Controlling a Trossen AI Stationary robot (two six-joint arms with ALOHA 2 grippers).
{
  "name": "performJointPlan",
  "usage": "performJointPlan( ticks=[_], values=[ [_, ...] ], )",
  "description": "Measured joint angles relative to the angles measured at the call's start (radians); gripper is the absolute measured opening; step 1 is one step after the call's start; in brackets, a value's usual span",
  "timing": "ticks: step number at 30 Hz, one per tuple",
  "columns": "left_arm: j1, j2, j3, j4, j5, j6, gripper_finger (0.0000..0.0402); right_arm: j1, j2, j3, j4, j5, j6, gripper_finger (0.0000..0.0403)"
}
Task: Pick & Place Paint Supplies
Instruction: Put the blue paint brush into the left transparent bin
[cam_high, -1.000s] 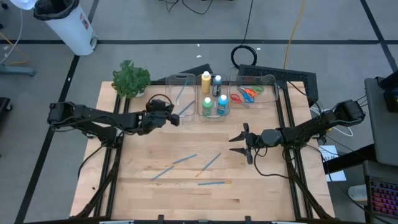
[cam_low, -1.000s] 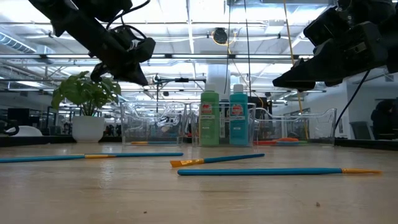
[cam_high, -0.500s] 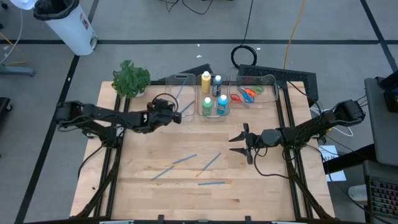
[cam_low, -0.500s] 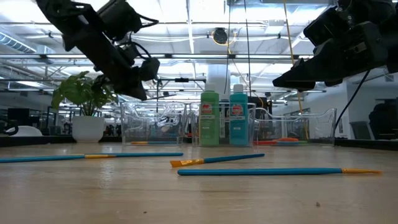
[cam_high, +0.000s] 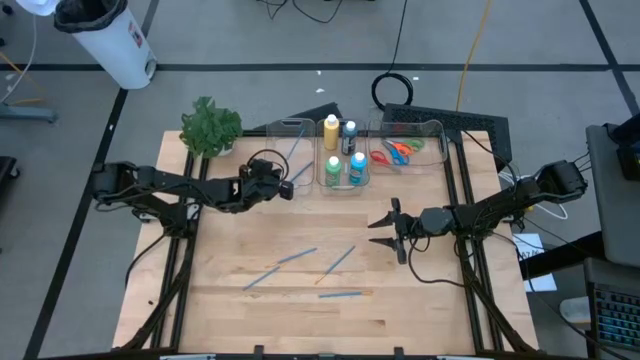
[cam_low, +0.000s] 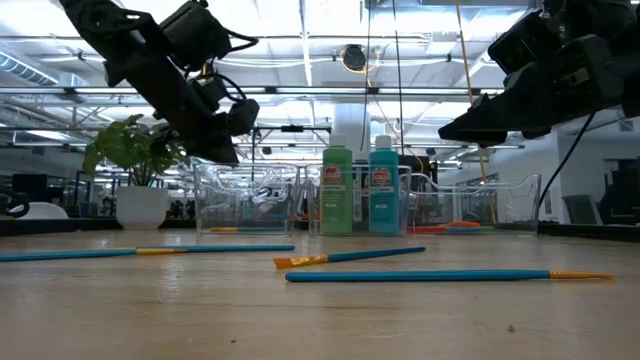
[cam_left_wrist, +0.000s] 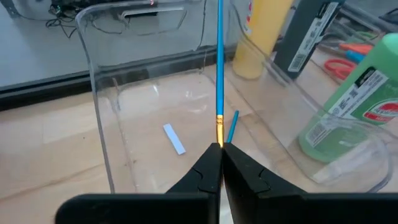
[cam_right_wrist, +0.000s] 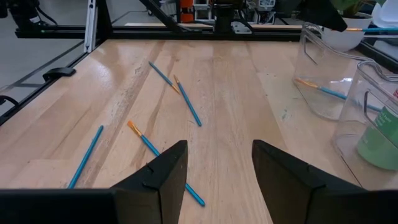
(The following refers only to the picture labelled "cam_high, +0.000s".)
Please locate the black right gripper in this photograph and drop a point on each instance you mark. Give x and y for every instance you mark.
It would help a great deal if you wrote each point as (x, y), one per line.
(410, 227)

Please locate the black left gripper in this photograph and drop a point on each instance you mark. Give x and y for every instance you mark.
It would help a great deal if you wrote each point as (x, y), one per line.
(257, 187)

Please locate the light blue paint bottle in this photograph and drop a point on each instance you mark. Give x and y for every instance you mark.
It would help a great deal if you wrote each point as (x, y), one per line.
(357, 172)

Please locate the green paint bottle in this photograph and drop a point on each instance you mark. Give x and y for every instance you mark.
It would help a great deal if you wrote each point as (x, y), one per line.
(333, 175)

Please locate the yellow paint bottle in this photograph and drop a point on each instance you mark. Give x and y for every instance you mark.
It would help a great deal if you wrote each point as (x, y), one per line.
(331, 137)

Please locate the dark blue paint bottle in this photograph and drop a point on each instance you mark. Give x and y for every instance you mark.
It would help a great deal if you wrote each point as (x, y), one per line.
(349, 142)

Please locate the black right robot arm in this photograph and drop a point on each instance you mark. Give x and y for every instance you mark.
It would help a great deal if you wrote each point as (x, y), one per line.
(500, 205)

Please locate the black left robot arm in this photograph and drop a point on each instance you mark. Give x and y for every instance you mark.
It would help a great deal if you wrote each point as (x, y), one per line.
(175, 185)

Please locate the clear narrow plastic bin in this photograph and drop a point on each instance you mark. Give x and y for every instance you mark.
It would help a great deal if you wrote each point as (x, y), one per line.
(321, 190)
(305, 150)

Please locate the green potted plant white pot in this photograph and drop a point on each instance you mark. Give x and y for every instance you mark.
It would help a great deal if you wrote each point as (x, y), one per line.
(210, 130)

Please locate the clear wide plastic bin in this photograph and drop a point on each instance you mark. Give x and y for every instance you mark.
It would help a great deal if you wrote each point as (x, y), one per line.
(430, 155)

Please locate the small black corner plate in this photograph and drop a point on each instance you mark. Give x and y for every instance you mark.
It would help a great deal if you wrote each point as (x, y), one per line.
(320, 115)

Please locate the yellow connector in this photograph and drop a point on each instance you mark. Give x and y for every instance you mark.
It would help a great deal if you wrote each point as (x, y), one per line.
(525, 208)

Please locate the large black corner plate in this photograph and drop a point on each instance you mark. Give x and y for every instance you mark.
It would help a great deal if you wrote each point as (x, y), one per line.
(475, 122)

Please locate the white label strip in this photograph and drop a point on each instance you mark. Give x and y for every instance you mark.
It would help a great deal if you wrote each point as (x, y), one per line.
(187, 357)
(465, 358)

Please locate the white paper sheet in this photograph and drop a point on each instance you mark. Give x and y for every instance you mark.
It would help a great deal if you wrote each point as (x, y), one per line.
(542, 284)

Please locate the black desk leg bar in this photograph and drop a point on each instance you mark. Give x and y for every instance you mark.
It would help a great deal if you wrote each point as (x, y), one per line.
(560, 255)

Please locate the white trash can black bag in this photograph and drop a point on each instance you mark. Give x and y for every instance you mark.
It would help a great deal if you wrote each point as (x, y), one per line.
(117, 50)

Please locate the pale round object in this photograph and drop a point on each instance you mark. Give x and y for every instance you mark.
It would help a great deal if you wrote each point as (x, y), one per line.
(575, 310)

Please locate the grey side desk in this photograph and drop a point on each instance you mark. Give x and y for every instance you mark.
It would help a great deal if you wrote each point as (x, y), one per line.
(615, 225)

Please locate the backlit keyboard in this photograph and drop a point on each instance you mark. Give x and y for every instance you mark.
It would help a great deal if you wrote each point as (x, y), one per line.
(617, 317)

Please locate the grey stand base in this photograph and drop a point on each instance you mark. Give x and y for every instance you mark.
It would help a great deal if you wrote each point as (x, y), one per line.
(25, 113)

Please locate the black chair base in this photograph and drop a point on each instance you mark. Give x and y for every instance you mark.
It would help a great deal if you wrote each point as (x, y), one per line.
(7, 167)

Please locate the black device on desk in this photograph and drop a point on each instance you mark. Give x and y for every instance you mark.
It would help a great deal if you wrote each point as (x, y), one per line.
(631, 160)

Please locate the black bracket clip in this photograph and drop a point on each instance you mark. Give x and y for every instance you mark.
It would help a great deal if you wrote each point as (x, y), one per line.
(398, 352)
(258, 351)

